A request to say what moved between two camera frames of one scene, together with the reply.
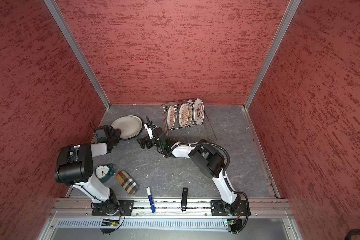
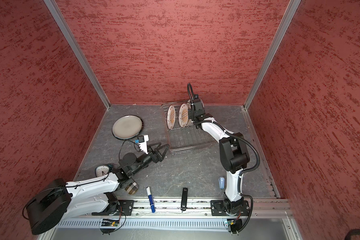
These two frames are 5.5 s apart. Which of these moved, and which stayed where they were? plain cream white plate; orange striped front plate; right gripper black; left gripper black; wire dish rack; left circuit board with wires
Moved: left gripper black; right gripper black
Stayed: wire dish rack; left circuit board with wires; orange striped front plate; plain cream white plate
